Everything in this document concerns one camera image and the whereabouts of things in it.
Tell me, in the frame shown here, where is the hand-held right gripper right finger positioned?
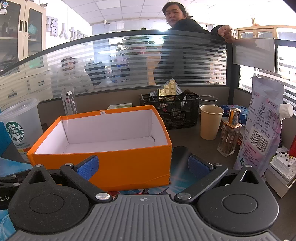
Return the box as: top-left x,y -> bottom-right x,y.
174,155 -> 266,202

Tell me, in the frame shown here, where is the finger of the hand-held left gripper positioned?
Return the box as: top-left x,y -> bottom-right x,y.
0,176 -> 23,188

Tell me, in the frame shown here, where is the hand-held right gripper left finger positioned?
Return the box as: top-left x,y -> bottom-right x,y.
22,156 -> 112,204

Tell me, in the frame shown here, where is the orange cardboard box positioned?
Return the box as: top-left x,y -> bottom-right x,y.
26,105 -> 173,192

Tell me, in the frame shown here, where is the printed desk mat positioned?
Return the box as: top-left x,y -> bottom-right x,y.
0,146 -> 192,241

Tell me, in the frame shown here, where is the blue paper bag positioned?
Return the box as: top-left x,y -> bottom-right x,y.
0,123 -> 14,157

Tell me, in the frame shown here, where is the perfume bottle with gold cap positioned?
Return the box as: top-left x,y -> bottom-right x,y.
217,108 -> 242,158

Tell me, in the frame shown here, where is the beige paper cup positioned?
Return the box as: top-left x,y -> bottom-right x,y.
200,105 -> 225,141

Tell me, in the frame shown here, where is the clear plastic cup green logo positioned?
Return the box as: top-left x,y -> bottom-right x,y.
0,98 -> 43,163

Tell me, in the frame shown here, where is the black mesh desk organizer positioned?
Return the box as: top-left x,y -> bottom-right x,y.
139,91 -> 200,130

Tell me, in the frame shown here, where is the round metal tin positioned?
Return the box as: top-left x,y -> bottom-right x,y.
198,95 -> 218,107

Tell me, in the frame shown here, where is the green and white flat box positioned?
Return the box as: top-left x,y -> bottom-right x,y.
107,103 -> 133,111

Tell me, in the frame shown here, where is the blue tissue packet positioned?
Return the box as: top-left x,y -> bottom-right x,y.
220,104 -> 250,127

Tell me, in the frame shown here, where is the narrow white carton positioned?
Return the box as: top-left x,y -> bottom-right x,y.
61,83 -> 75,116

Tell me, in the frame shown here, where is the white spout pouch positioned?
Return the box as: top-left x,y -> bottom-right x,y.
233,75 -> 294,176

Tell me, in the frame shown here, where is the white open carton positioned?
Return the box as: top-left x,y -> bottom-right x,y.
264,158 -> 296,198

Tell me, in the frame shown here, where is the yellow pill blister pack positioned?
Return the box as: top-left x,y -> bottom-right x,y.
157,79 -> 181,96

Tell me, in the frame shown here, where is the white circuit breaker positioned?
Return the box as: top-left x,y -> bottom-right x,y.
270,152 -> 296,180

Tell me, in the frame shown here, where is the frosted striped glass partition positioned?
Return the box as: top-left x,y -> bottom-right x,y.
0,29 -> 234,105

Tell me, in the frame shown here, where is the grey partition panel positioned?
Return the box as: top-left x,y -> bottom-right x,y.
232,38 -> 275,72

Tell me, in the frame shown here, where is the green potted plant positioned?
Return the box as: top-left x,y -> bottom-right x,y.
116,36 -> 162,58

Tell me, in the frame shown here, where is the glass door cabinet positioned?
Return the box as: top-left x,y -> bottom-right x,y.
0,0 -> 47,70

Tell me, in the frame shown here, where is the wooden frame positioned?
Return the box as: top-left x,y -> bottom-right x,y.
233,20 -> 296,40

